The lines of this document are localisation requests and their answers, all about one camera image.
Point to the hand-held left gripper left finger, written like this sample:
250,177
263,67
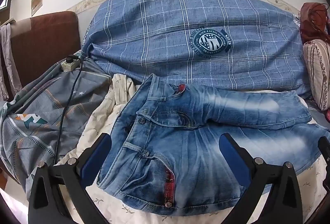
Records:
95,159

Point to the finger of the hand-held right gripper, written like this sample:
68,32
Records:
325,145

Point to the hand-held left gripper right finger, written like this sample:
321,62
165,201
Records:
229,151

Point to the blue denim pants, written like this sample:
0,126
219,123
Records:
180,149

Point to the small red item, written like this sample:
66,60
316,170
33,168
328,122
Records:
328,115

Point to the cream leaf-print blanket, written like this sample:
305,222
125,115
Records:
108,115

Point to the striped floral pillow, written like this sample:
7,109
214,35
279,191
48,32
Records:
318,72

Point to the white power strip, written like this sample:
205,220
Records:
68,66

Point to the red-brown plastic bag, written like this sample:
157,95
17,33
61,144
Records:
312,25

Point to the blue plaid quilt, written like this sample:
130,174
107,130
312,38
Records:
154,46

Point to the brown headboard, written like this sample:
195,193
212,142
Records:
46,38

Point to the grey hanging cloth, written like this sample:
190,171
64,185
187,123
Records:
7,59

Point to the wooden framed window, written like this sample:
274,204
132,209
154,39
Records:
6,2

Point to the small wall picture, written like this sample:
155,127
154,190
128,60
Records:
37,1

